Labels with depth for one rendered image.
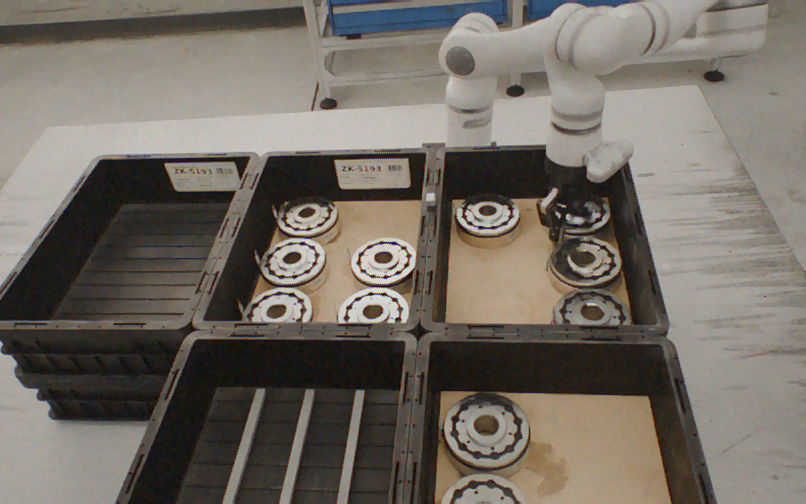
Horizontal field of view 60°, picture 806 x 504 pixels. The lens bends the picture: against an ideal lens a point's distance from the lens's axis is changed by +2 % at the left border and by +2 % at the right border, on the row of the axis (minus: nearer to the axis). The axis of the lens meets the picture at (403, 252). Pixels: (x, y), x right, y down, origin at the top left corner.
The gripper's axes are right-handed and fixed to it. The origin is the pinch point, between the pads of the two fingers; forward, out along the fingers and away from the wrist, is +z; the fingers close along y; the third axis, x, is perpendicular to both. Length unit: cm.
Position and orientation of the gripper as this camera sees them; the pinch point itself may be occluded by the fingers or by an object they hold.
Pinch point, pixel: (565, 225)
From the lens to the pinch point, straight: 111.7
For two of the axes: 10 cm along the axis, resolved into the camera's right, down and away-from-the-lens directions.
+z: 0.9, 7.3, 6.8
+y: -6.9, 5.4, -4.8
